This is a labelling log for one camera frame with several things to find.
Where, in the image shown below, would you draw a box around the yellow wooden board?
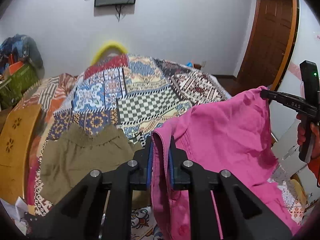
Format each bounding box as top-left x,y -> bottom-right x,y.
1,104 -> 41,205

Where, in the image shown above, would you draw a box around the olive green folded garment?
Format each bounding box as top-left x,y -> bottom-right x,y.
40,124 -> 143,204

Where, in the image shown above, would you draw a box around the colourful patchwork bedspread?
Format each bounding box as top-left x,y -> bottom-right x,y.
40,55 -> 300,239

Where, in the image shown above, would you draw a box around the orange sleeve right forearm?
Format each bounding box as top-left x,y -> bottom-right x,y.
308,156 -> 320,187

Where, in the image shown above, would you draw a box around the white wardrobe sliding door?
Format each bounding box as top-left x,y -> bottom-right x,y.
270,0 -> 319,140

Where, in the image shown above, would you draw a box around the pile of blue clothes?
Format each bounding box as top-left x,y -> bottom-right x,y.
1,34 -> 43,74

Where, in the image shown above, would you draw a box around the green storage basket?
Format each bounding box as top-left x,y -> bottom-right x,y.
1,63 -> 39,109

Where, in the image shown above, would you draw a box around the person's right hand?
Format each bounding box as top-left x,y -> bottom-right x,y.
295,113 -> 320,160

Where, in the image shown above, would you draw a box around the yellow curved foam tube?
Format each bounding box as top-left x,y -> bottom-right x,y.
91,40 -> 128,65

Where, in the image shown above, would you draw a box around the brown wooden door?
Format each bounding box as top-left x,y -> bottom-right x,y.
236,0 -> 298,90

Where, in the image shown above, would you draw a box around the pink pants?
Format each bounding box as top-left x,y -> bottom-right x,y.
151,88 -> 299,239

